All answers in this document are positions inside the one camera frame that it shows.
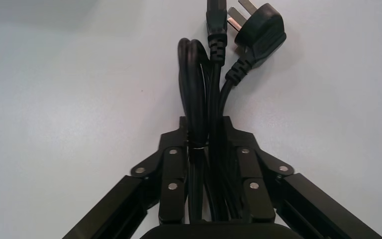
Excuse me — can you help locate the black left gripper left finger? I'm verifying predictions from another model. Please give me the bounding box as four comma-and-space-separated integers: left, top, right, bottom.
62, 116, 189, 239

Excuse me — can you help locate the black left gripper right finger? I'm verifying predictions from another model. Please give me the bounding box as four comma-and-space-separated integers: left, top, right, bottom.
223, 116, 382, 239

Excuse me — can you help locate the black power cord with plug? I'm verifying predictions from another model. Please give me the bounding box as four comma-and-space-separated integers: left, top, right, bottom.
177, 0, 287, 222

